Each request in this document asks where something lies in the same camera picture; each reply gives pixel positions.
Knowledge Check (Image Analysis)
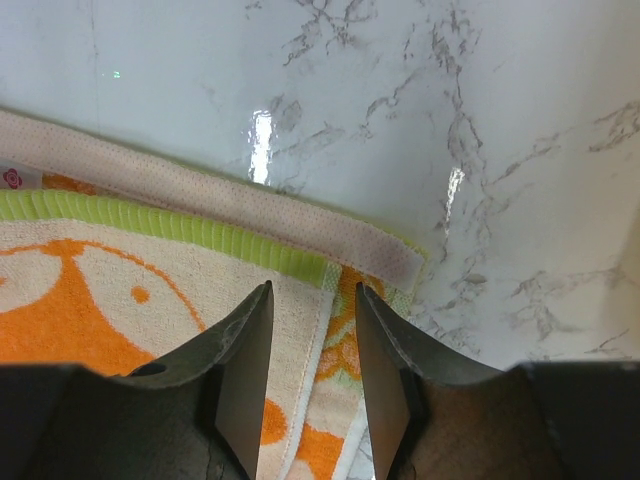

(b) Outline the cream orange-dotted towel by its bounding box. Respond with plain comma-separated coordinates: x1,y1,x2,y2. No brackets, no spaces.
1,111,426,479

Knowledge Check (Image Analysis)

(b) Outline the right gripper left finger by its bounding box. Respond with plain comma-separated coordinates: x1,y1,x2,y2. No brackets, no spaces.
127,282,274,479

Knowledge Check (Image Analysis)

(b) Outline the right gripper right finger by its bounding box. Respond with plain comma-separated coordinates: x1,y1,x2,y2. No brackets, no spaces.
355,283,499,479

